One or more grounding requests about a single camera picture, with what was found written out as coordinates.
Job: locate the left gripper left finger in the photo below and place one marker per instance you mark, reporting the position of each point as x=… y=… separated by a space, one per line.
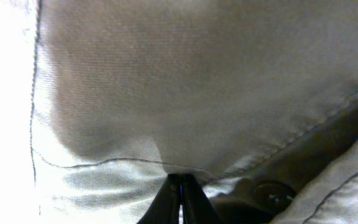
x=165 y=207

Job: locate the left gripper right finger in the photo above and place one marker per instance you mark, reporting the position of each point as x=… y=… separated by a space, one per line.
x=197 y=209

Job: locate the khaki green shorts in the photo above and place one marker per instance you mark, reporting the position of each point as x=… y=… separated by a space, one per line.
x=258 y=100

